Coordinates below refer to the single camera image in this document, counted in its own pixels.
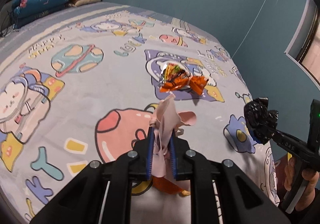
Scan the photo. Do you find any black plastic bag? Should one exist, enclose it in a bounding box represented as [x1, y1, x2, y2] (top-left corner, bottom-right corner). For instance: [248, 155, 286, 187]
[244, 97, 279, 145]

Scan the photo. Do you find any person's right hand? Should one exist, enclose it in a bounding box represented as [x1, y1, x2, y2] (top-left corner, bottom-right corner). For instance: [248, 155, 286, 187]
[284, 157, 320, 212]

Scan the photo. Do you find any orange peel front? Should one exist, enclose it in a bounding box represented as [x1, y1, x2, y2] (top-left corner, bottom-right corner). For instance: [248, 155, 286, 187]
[152, 177, 191, 197]

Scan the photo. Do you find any orange snack wrapper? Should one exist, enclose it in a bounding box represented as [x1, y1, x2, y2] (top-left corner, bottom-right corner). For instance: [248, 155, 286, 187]
[158, 62, 208, 95]

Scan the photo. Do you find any cartoon space print bedsheet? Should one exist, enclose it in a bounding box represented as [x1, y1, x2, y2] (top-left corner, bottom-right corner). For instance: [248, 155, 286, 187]
[1, 3, 279, 223]

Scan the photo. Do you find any grey upholstered headboard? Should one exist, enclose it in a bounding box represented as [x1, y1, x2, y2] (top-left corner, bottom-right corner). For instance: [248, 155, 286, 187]
[0, 0, 87, 38]

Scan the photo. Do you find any blue flamingo print quilt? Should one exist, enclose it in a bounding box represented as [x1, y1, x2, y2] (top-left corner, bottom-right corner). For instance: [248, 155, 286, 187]
[11, 0, 70, 29]

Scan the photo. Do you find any window with dark frame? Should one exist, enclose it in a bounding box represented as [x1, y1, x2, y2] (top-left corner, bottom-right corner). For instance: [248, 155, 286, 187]
[284, 0, 319, 88]

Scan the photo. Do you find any black charging cable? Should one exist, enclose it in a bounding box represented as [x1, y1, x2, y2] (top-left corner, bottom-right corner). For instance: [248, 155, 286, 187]
[0, 9, 16, 38]

